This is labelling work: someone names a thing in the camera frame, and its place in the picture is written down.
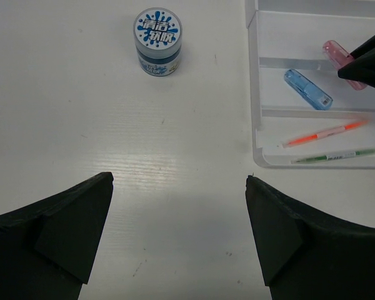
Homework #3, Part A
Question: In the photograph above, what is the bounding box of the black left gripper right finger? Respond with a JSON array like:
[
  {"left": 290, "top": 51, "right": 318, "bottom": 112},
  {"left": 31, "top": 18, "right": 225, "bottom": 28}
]
[{"left": 246, "top": 176, "right": 375, "bottom": 299}]

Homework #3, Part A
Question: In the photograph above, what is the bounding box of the orange highlighter pen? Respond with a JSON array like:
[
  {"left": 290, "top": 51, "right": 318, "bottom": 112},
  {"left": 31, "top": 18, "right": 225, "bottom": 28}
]
[{"left": 282, "top": 120, "right": 369, "bottom": 148}]

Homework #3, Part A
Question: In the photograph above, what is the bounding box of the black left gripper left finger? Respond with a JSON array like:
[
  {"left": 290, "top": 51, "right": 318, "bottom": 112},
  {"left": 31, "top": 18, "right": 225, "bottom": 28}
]
[{"left": 0, "top": 172, "right": 114, "bottom": 299}]

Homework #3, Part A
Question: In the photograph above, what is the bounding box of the white compartment tray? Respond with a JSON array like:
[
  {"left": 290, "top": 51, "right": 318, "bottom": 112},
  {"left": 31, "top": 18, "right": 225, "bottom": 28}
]
[{"left": 245, "top": 1, "right": 375, "bottom": 169}]

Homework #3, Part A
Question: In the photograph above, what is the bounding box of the blue transparent eraser case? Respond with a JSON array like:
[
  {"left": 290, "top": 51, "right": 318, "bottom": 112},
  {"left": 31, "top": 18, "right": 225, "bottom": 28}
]
[{"left": 284, "top": 69, "right": 333, "bottom": 111}]

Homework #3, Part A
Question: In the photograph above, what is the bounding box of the green white pen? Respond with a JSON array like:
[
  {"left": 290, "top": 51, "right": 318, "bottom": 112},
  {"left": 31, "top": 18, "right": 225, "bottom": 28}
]
[{"left": 291, "top": 148, "right": 375, "bottom": 164}]

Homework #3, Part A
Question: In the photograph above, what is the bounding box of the blue cleaning putty jar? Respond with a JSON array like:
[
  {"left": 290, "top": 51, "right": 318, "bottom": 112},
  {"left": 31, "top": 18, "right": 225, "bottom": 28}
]
[{"left": 133, "top": 7, "right": 183, "bottom": 77}]

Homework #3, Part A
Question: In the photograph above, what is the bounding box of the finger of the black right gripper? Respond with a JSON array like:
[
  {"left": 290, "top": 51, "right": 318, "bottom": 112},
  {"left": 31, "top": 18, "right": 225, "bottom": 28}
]
[{"left": 337, "top": 35, "right": 375, "bottom": 88}]

